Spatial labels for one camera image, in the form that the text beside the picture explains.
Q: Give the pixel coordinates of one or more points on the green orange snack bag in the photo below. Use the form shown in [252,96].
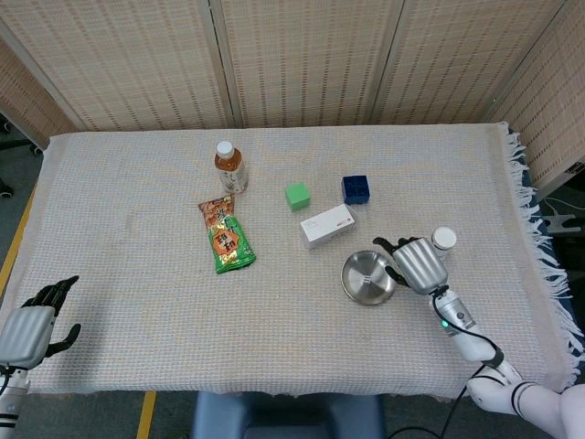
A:
[226,242]

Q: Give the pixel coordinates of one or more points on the tea bottle white cap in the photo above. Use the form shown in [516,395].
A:
[232,176]

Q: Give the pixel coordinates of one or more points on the white paper cup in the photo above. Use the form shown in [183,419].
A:
[444,240]

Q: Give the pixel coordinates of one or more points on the beige woven tablecloth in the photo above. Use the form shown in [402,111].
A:
[137,274]

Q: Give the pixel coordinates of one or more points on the green cube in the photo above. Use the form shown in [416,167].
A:
[298,196]

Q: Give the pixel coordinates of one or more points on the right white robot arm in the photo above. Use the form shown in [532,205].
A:
[471,340]

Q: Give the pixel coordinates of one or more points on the round metal dish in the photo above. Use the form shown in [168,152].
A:
[365,279]

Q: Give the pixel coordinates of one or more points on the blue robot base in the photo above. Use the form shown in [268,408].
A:
[283,416]

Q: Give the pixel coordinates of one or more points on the dark blue open box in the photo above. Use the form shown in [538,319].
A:
[356,189]

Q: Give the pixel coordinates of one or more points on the bamboo folding screen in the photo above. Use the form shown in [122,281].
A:
[301,64]

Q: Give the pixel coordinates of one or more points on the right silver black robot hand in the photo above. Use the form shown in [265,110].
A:
[420,267]

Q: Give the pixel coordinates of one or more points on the grey metal stand foot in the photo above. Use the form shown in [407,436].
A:
[561,224]

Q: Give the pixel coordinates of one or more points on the black office chair base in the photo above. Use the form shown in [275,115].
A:
[13,142]

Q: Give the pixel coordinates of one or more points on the blue under cloth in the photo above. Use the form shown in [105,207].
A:
[544,228]

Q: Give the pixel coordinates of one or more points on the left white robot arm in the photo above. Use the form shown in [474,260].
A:
[10,398]

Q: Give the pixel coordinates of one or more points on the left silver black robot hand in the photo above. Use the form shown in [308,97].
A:
[25,334]

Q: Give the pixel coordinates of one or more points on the white carton box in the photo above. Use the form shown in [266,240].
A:
[326,227]

